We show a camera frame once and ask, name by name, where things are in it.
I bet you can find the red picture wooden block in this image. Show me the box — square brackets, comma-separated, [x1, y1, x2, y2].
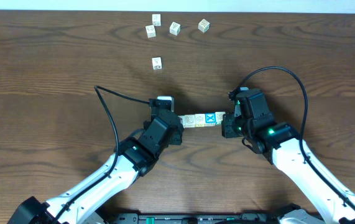
[179, 116, 185, 128]

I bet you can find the blue-sided smiley wooden block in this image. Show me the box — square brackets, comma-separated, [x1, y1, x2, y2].
[184, 114, 196, 128]

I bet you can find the wooden block mid table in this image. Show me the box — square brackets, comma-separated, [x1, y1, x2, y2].
[215, 112, 226, 125]

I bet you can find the yellow-sided wooden block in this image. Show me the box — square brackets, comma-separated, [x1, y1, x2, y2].
[195, 114, 206, 128]

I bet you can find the blue X wooden block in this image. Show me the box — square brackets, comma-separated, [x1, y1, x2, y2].
[205, 113, 217, 126]

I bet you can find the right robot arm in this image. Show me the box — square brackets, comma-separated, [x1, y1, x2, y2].
[221, 88, 355, 223]

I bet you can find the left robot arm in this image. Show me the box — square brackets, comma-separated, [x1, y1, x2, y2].
[9, 96, 183, 223]

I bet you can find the wooden block soccer ball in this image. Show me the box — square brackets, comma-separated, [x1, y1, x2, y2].
[152, 57, 162, 70]

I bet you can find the red-sided wooden block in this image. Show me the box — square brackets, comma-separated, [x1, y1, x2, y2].
[145, 25, 156, 38]

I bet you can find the green-print wooden block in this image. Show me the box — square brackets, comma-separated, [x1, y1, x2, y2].
[198, 19, 210, 33]

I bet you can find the wooden block numeral three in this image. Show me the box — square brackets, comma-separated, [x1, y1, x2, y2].
[169, 22, 181, 35]

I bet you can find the top wooden block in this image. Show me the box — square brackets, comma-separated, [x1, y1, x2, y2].
[152, 14, 162, 26]

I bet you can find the left black cable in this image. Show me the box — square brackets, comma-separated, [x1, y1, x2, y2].
[49, 85, 152, 224]

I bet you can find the black cable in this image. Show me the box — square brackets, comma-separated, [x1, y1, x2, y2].
[49, 85, 152, 224]
[228, 66, 355, 224]

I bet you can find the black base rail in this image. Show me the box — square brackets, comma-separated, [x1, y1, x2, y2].
[102, 212, 324, 224]

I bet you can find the right black cable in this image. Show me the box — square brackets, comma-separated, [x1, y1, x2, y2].
[228, 66, 355, 224]

